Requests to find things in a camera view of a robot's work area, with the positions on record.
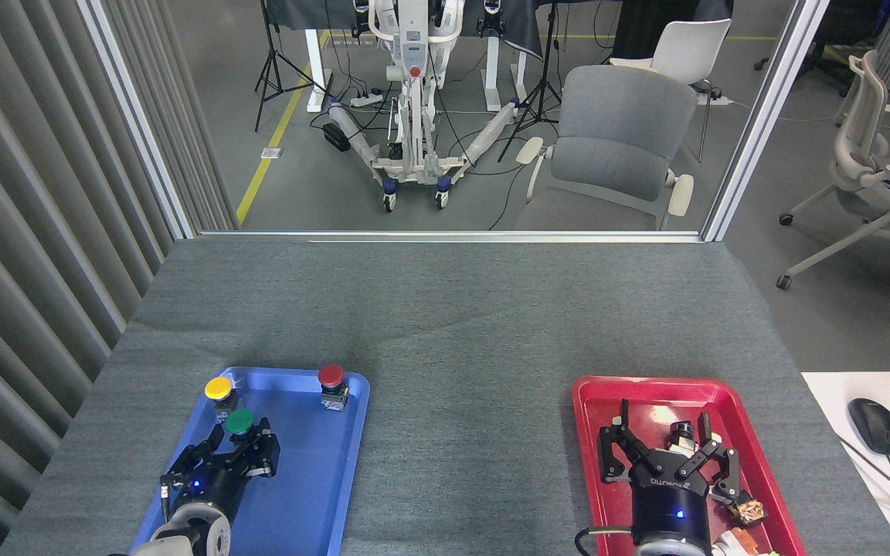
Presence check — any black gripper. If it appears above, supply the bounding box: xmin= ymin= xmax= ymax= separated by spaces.
xmin=598 ymin=399 xmax=741 ymax=549
xmin=161 ymin=419 xmax=280 ymax=522

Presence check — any green push button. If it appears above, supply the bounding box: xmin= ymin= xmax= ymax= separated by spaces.
xmin=226 ymin=409 xmax=256 ymax=443

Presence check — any yellow push button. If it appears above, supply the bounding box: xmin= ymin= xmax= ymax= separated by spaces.
xmin=205 ymin=376 xmax=243 ymax=422

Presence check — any red push button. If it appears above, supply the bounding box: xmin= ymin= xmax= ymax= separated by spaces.
xmin=317 ymin=364 xmax=351 ymax=412

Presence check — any red plastic tray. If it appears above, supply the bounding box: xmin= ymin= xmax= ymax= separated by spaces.
xmin=572 ymin=376 xmax=807 ymax=556

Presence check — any blue plastic tray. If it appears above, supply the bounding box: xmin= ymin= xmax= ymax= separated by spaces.
xmin=130 ymin=366 xmax=372 ymax=556

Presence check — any black computer mouse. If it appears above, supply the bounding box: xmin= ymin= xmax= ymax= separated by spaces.
xmin=848 ymin=398 xmax=890 ymax=456

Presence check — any grey office chair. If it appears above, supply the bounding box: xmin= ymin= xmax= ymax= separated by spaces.
xmin=512 ymin=65 xmax=699 ymax=232

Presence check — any white mesh office chair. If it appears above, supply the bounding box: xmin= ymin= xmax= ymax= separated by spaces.
xmin=776 ymin=50 xmax=890 ymax=327

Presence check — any black tripod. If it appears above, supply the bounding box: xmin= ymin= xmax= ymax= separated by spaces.
xmin=254 ymin=0 xmax=330 ymax=132
xmin=498 ymin=0 xmax=563 ymax=163

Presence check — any white desk leg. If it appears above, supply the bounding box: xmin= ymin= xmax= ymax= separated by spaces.
xmin=305 ymin=29 xmax=334 ymax=114
xmin=484 ymin=35 xmax=529 ymax=113

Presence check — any white plastic chair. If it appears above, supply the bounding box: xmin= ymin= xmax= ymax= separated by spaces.
xmin=610 ymin=19 xmax=733 ymax=163

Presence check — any white wheeled stand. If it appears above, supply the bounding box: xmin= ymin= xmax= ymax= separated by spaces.
xmin=327 ymin=0 xmax=523 ymax=213

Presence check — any dark table cloth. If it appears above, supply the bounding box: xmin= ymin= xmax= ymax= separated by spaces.
xmin=263 ymin=0 xmax=548 ymax=63

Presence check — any black silver selector switch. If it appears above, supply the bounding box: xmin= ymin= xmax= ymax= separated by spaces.
xmin=665 ymin=421 xmax=699 ymax=456

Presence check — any black orange switch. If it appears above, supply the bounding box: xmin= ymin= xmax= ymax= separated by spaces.
xmin=723 ymin=494 xmax=767 ymax=530

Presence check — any white orange switch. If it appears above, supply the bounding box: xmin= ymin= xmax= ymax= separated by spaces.
xmin=714 ymin=527 xmax=778 ymax=556

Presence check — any silver frame rail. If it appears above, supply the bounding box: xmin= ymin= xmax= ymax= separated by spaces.
xmin=198 ymin=230 xmax=705 ymax=243

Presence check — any silver frame post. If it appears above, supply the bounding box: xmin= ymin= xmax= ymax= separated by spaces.
xmin=701 ymin=0 xmax=831 ymax=242
xmin=78 ymin=0 xmax=199 ymax=240

